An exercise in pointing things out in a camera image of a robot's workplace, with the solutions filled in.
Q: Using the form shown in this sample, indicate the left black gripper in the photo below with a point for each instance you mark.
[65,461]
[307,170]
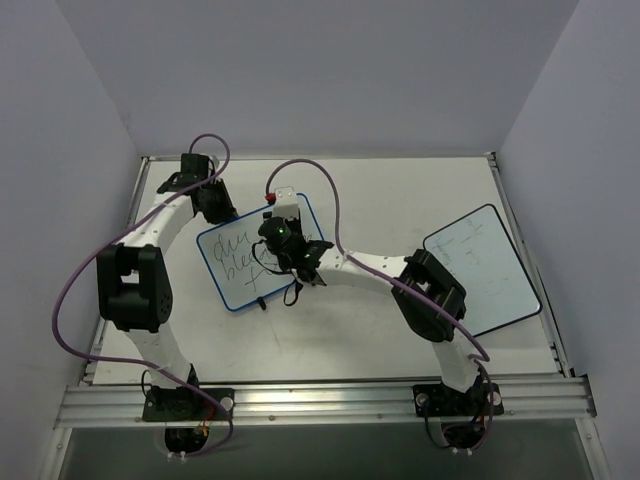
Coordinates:
[215,203]

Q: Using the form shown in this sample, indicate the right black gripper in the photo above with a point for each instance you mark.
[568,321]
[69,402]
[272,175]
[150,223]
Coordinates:
[310,257]

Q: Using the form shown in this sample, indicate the blue framed whiteboard with writing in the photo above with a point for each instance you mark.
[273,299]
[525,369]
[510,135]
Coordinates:
[242,269]

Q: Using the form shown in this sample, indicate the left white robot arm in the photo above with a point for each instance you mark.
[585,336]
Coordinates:
[134,289]

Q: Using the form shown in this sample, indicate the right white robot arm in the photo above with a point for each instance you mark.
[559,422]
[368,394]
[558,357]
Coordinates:
[431,301]

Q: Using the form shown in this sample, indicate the black framed whiteboard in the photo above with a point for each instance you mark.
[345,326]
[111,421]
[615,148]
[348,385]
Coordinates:
[479,252]

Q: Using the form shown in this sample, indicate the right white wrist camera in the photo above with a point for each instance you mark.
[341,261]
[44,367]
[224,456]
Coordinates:
[284,203]

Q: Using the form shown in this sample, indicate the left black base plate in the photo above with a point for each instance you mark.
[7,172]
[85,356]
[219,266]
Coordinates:
[180,404]

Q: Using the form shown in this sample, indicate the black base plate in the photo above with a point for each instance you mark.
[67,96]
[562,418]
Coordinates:
[180,404]
[438,400]

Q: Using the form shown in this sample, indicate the aluminium mounting rail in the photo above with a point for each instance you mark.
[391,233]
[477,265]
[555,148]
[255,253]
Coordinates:
[528,397]

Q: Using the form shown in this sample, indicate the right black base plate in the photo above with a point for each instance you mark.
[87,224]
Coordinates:
[438,400]

